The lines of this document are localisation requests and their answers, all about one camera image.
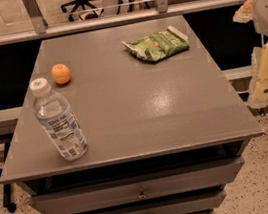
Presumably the clear plastic water bottle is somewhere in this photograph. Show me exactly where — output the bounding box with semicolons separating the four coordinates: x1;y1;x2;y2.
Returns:
29;78;88;162

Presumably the grey drawer cabinet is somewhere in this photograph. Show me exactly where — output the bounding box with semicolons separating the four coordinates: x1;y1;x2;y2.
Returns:
2;17;261;214

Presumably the green chip bag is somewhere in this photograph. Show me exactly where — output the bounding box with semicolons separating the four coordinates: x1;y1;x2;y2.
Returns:
122;26;189;63

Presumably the metal railing frame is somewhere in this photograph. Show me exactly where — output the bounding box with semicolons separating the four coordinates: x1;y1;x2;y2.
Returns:
0;0;246;45

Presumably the orange fruit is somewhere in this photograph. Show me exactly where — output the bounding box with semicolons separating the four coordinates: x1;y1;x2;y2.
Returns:
50;63;72;85

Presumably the black stand leg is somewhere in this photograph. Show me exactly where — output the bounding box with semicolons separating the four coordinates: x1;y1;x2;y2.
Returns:
0;142;16;213

